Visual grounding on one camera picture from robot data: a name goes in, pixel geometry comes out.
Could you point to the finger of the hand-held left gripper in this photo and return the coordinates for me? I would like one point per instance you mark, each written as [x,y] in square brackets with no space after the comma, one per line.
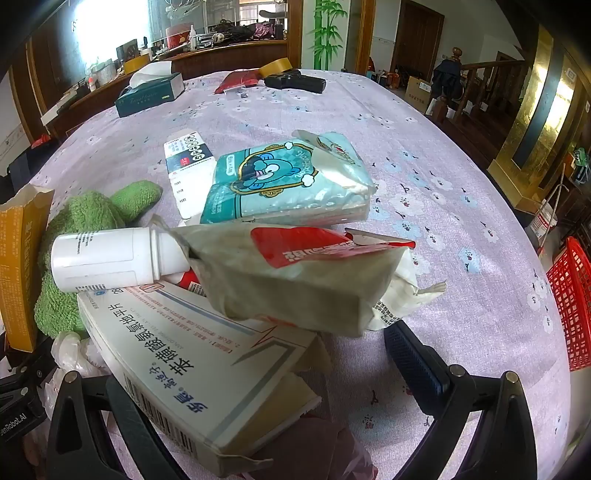
[37,360]

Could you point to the white plastic bottle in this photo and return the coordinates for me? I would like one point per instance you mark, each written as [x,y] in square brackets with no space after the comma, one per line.
[101,258]

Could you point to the large white medicine box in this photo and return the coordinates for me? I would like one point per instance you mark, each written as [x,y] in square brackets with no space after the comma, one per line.
[184,350]

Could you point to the brown wooden door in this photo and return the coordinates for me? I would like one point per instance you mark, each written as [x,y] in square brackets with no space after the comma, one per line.
[418,37]

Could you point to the yellow tape roll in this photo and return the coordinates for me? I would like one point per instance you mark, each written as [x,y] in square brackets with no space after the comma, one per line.
[272,69]

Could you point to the yellow box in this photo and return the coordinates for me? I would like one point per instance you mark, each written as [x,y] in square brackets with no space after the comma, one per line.
[136,64]

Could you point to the gold and black pillar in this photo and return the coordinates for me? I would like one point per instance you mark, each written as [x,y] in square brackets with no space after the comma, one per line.
[549,115]

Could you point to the red round gift box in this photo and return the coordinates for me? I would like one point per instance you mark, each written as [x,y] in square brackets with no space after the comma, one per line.
[178,37]

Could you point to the purple floral tablecloth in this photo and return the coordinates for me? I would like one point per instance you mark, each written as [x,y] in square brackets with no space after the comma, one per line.
[415,161]

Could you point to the orange paper box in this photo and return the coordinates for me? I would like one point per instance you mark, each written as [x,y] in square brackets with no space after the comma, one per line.
[21,277]

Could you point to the green bamboo wall decal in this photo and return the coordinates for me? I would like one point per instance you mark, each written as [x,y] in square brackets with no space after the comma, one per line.
[328,32]

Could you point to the wooden staircase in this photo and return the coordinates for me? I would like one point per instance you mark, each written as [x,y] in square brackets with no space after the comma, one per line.
[494,87]

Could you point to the white bucket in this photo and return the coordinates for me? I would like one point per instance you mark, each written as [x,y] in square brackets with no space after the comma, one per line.
[542,224]

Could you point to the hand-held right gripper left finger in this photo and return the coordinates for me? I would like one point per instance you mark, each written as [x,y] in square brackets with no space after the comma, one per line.
[138,436]

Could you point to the white plastic bag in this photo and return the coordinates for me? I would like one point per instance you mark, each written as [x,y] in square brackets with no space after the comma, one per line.
[69,350]

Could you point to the teal tissue pack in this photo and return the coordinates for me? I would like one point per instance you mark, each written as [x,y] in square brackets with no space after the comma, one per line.
[277,184]

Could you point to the cardboard box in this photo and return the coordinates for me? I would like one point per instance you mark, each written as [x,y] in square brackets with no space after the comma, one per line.
[420,92]

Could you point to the red packet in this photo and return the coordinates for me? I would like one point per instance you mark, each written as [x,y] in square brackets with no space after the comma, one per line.
[235,81]

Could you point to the dark green tissue box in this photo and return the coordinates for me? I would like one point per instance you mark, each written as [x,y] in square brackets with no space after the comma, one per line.
[147,94]

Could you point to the dark jacket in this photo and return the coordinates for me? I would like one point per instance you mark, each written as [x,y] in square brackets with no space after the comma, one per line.
[448,78]

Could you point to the dark navy bag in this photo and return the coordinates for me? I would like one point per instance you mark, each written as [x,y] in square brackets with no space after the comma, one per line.
[21,168]

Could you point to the green towel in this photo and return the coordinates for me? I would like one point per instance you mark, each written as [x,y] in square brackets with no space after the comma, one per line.
[78,217]

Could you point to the red plastic basket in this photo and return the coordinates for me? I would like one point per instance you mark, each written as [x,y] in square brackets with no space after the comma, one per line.
[572,300]

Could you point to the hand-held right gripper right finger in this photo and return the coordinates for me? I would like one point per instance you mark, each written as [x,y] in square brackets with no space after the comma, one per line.
[411,360]

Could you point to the black pouch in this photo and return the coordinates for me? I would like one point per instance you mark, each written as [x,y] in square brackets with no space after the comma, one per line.
[300,83]

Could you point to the wooden counter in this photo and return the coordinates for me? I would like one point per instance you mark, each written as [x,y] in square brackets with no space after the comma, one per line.
[207,60]

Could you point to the red and silver snack bag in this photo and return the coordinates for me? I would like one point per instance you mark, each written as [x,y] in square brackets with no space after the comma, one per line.
[286,286]

